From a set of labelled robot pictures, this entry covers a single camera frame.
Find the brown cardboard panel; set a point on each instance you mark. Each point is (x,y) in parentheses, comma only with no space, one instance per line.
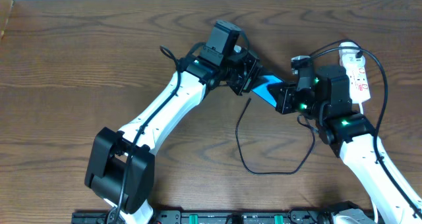
(6,7)

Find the white power strip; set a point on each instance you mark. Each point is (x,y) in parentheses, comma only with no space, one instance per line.
(359,86)

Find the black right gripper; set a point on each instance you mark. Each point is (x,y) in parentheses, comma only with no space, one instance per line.
(283,99)

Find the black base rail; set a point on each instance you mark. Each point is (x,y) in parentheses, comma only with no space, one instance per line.
(293,216)

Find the blue Galaxy smartphone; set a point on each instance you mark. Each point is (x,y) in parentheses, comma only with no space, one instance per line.
(268,87)

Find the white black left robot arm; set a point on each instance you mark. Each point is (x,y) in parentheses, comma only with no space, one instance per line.
(122,163)

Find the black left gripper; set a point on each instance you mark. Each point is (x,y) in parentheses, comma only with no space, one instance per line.
(242,80)

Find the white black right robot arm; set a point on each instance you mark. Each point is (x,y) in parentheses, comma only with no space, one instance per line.
(323,95)

